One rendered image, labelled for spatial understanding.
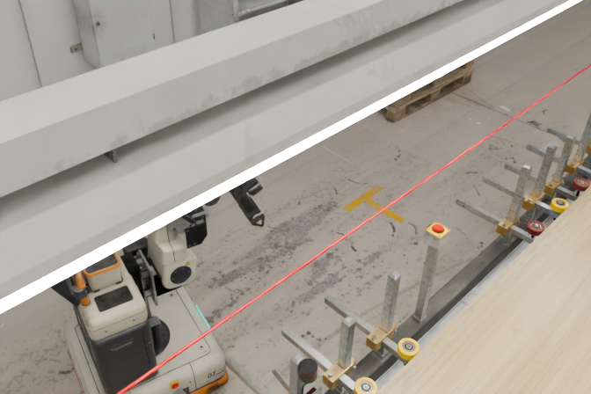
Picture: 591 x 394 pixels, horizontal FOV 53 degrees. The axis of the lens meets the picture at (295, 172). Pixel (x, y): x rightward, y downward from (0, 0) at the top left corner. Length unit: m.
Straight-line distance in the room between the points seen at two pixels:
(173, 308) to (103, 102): 2.77
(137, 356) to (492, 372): 1.50
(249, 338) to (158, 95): 2.95
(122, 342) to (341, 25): 2.19
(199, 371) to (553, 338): 1.61
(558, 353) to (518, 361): 0.17
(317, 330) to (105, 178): 2.98
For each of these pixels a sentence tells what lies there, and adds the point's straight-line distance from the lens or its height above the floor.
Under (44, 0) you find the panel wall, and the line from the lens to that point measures 3.92.
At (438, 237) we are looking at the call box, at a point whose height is 1.21.
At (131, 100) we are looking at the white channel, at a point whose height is 2.45.
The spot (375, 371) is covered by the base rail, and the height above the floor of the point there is 0.70.
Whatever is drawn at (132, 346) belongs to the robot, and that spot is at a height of 0.58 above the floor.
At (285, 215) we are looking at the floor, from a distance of 4.25.
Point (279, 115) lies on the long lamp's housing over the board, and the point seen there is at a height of 2.37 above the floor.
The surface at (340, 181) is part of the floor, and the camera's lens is 4.59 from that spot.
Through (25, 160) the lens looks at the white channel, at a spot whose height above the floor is 2.44.
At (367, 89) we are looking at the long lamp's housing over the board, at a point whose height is 2.35.
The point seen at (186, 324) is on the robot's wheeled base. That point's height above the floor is 0.28.
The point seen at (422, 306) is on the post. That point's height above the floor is 0.81.
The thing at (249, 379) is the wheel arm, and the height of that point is 0.86.
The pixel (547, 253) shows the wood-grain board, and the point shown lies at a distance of 2.91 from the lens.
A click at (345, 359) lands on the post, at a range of 2.26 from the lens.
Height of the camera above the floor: 2.73
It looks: 36 degrees down
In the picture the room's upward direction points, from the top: 1 degrees clockwise
